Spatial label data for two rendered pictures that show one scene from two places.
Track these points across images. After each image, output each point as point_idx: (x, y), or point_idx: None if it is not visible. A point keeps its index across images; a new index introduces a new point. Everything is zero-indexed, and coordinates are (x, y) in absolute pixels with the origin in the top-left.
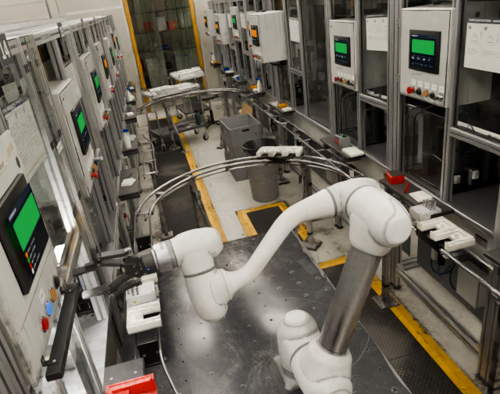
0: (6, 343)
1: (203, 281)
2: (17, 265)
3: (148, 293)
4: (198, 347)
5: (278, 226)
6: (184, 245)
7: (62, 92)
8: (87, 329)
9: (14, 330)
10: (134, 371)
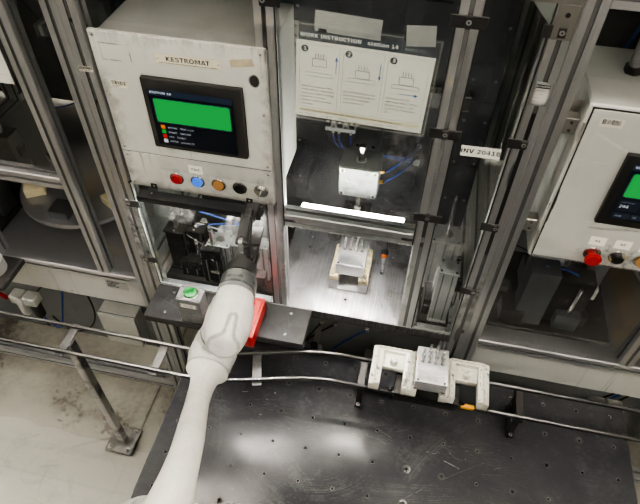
0: (115, 140)
1: (198, 332)
2: (150, 122)
3: (416, 372)
4: (358, 448)
5: (181, 426)
6: (214, 297)
7: (633, 115)
8: (388, 303)
9: (122, 142)
10: (286, 333)
